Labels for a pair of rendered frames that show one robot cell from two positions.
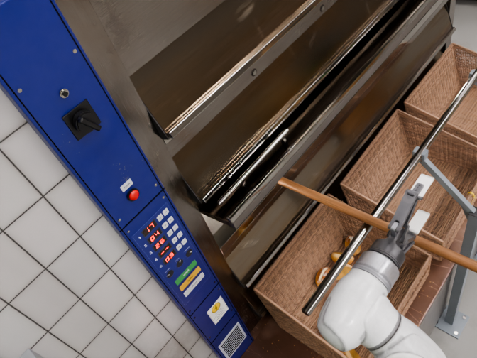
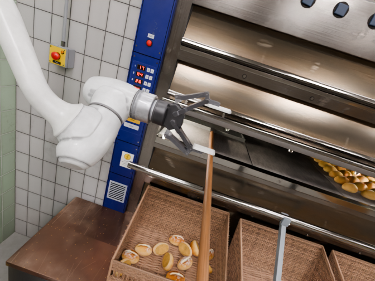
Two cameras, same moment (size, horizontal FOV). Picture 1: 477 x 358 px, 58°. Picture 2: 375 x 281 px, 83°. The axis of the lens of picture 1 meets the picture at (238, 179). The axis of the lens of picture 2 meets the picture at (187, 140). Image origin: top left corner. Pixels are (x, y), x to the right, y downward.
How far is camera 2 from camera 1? 99 cm
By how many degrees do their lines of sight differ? 38
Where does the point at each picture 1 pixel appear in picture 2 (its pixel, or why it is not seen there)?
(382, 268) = (144, 95)
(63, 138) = not seen: outside the picture
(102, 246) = (125, 52)
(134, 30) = not seen: outside the picture
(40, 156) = not seen: outside the picture
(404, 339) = (95, 108)
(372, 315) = (107, 88)
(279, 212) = (196, 173)
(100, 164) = (151, 14)
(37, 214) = (121, 8)
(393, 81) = (335, 224)
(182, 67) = (215, 29)
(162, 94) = (197, 27)
